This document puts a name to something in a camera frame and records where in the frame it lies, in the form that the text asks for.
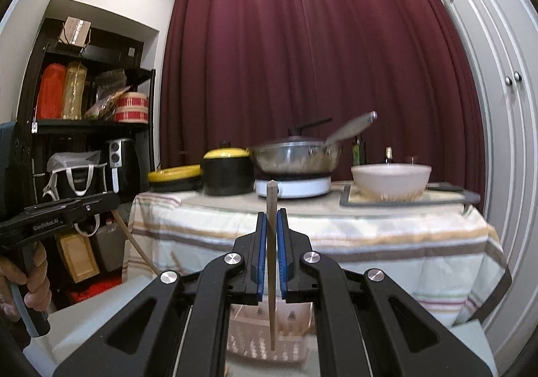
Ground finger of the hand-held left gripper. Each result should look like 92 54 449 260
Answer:
75 191 122 216

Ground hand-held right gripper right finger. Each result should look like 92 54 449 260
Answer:
275 208 499 377

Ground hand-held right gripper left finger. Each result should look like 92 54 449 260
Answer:
52 211 270 377

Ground slender wooden chopstick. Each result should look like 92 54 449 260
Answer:
112 210 161 277
266 180 279 351

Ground white perforated plastic basket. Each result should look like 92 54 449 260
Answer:
227 300 315 362

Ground person's left hand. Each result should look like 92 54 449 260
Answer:
0 241 50 321

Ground black tote bag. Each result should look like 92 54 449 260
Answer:
42 150 110 237

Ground dark grey bin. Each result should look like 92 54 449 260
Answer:
90 217 127 273

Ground black air fryer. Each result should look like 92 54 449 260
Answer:
105 138 136 193

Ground wooden box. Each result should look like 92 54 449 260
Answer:
56 232 101 284

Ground beige table mat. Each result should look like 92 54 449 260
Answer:
179 180 354 208

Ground flat yellow-lidded black pan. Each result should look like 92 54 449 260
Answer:
147 164 203 193

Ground white induction cooker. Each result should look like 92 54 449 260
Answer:
255 175 332 199

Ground black shelf rack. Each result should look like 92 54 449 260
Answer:
14 18 156 312

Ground red fabric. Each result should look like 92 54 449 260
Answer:
66 276 123 305

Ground black pot with yellow lid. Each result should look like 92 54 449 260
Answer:
201 141 255 196

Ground striped tablecloth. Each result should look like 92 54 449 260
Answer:
122 179 512 328

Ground red striped round tin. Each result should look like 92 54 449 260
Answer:
113 92 150 124

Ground steel frying pan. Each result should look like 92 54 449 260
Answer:
247 110 378 175

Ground plastic snack packets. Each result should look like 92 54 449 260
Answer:
83 68 129 121

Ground pale grey table mat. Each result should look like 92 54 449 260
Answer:
29 274 499 377

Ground gold mesh bag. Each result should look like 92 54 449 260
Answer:
62 61 88 119

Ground red mesh bag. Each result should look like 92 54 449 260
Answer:
36 63 66 119

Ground green oil bottle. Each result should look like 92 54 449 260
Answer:
352 135 366 166

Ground white bowl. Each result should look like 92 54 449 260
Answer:
351 164 433 204

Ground dark grey cutting board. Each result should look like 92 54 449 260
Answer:
340 181 481 210

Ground brown paper bag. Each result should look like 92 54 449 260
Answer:
58 16 92 48

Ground maroon curtain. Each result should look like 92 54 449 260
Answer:
159 0 488 197

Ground white wardrobe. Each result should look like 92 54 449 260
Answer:
403 0 538 369

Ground black-handled pan lid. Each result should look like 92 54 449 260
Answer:
250 118 334 151

